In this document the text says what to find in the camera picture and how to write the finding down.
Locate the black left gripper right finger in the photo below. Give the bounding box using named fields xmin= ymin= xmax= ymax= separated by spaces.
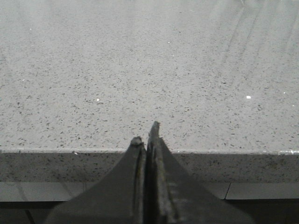
xmin=146 ymin=121 xmax=255 ymax=224

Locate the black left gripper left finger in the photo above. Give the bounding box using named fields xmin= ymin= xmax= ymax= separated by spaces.
xmin=45 ymin=137 xmax=146 ymax=224

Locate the dark cabinet front panel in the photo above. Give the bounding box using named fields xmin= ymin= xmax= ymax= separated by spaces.
xmin=0 ymin=182 xmax=299 ymax=224

